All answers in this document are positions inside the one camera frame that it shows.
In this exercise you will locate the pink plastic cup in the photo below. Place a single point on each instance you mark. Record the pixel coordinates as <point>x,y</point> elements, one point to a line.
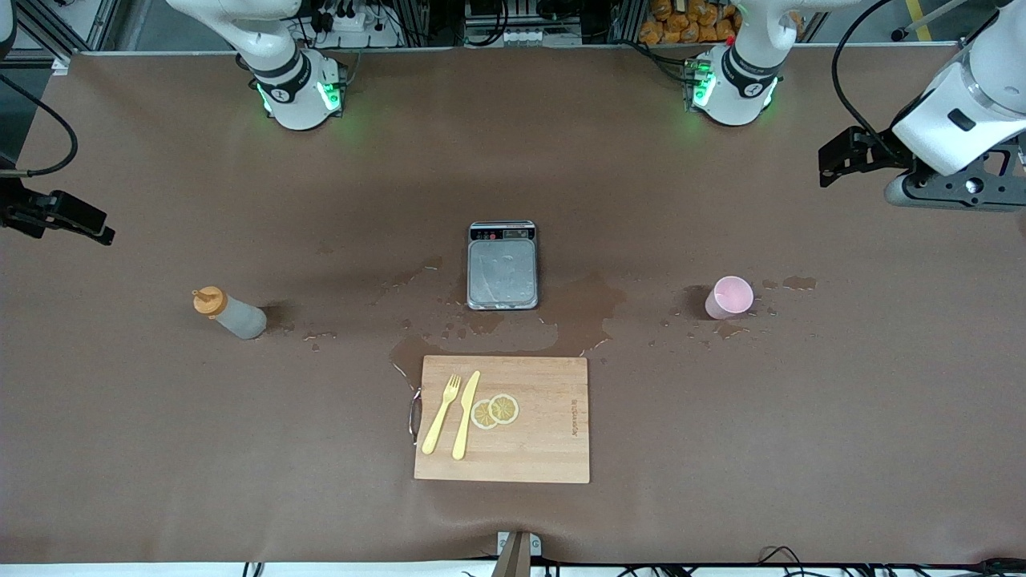
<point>729,298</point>

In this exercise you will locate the orange snack pile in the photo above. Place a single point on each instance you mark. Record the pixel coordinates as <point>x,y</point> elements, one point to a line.
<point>681,28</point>

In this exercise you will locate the wooden cutting board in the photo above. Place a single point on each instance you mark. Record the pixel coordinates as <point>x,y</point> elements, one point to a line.
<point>545,449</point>

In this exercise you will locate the white power strip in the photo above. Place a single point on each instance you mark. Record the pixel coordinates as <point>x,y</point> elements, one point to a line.
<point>353,24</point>

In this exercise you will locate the yellow plastic knife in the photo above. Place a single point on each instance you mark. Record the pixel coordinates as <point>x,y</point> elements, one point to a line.
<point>463,425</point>

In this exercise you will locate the lemon slice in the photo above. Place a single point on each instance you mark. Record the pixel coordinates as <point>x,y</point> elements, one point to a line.
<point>481,415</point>
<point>505,409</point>

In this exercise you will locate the yellow plastic fork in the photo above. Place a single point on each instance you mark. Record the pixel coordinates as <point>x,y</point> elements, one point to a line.
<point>439,421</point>

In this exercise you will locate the metal table edge bracket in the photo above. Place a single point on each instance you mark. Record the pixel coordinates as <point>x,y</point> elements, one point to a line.
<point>517,557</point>

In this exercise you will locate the white connector block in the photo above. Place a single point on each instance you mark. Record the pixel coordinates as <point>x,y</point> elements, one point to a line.
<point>521,36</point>

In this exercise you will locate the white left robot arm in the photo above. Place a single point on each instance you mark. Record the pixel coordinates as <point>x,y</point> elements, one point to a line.
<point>745,80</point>

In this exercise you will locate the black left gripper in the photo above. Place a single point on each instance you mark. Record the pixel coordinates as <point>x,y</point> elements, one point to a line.
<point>877,154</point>

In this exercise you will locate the silver digital kitchen scale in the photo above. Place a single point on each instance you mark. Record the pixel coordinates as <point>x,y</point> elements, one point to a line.
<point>502,276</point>

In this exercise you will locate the sauce bottle with orange cap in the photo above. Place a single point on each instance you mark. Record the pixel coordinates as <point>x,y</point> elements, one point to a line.
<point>240,319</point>

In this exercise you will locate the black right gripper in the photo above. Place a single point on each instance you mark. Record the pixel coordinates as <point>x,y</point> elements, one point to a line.
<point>24,210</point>

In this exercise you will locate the spilled liquid puddle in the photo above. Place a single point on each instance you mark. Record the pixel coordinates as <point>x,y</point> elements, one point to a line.
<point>577,312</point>

